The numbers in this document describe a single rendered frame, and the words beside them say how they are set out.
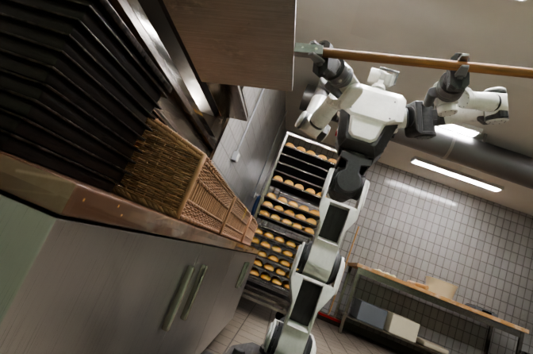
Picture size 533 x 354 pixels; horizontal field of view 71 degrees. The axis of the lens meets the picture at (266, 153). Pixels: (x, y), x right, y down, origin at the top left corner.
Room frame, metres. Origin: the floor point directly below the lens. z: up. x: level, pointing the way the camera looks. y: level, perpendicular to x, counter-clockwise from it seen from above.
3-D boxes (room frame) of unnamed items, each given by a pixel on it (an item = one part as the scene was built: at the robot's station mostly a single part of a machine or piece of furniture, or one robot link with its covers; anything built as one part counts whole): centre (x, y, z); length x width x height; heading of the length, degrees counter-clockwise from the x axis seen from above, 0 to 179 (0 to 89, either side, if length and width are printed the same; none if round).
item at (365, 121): (1.58, -0.37, 1.27); 0.34 x 0.30 x 0.36; 77
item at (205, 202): (1.12, 0.32, 0.72); 0.56 x 0.49 x 0.28; 173
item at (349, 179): (1.61, -0.37, 1.01); 0.28 x 0.13 x 0.18; 172
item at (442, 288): (5.28, -2.96, 1.01); 0.43 x 0.43 x 0.21
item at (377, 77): (1.52, -0.35, 1.47); 0.10 x 0.07 x 0.09; 77
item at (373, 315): (5.33, -2.11, 0.35); 0.50 x 0.36 x 0.24; 172
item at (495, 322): (5.23, -2.80, 0.45); 2.20 x 0.80 x 0.90; 82
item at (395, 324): (5.27, -2.52, 0.35); 0.50 x 0.36 x 0.24; 173
